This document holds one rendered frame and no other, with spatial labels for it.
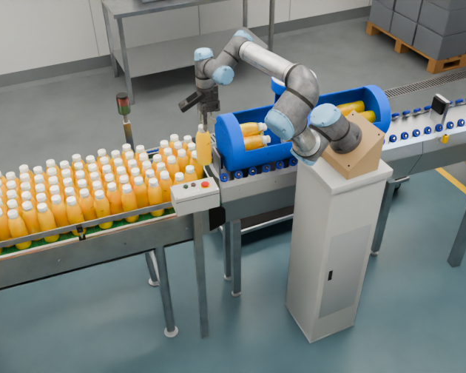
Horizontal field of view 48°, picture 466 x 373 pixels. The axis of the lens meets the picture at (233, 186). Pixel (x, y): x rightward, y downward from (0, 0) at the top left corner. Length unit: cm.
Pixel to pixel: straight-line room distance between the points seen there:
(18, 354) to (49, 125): 243
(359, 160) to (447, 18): 363
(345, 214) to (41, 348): 186
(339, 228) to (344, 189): 25
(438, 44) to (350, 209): 366
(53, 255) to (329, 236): 126
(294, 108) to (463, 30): 435
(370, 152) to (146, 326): 168
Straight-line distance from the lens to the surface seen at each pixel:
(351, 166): 227
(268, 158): 256
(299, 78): 180
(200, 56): 209
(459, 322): 341
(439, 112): 318
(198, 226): 243
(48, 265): 252
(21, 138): 496
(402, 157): 304
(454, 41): 596
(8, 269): 251
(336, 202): 233
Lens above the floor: 255
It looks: 39 degrees down
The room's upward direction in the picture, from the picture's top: 1 degrees counter-clockwise
